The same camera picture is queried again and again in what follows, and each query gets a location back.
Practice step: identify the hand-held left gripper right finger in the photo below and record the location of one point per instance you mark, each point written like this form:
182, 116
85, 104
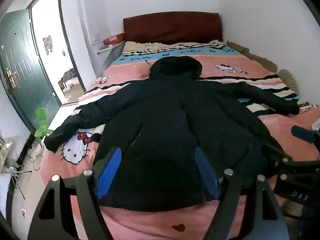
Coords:
208, 177

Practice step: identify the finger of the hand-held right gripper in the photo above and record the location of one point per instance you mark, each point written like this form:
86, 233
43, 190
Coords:
278, 155
302, 133

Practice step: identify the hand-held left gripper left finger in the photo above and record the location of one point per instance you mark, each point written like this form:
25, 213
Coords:
110, 166

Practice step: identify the black hooded padded jacket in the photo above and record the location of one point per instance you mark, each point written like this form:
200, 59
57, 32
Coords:
162, 117

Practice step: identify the green plastic chair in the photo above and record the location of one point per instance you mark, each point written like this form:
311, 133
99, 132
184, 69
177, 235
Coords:
43, 126

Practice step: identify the metal tripod stand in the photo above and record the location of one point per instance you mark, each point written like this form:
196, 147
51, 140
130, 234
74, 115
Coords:
17, 172

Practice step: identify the olive mattress cover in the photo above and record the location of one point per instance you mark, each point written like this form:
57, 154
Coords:
252, 53

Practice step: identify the grey board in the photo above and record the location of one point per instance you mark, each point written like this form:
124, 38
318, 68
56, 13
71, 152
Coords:
113, 56

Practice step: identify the pink striped cartoon cat blanket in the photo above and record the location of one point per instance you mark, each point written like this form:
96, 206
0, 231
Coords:
175, 62

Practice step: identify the red cardboard box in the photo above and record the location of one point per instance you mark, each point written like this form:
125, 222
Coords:
113, 39

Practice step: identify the dark green panel door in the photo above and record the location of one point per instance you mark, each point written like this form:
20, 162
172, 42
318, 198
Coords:
22, 62

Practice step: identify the dark red padded headboard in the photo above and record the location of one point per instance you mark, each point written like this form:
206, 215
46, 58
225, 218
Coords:
172, 27

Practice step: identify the white wall shelf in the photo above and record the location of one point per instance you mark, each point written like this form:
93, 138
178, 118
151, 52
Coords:
108, 48

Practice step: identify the white wall socket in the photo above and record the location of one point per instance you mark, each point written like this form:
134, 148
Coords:
95, 38

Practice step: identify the torn wall poster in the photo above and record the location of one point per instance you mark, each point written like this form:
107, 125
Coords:
47, 43

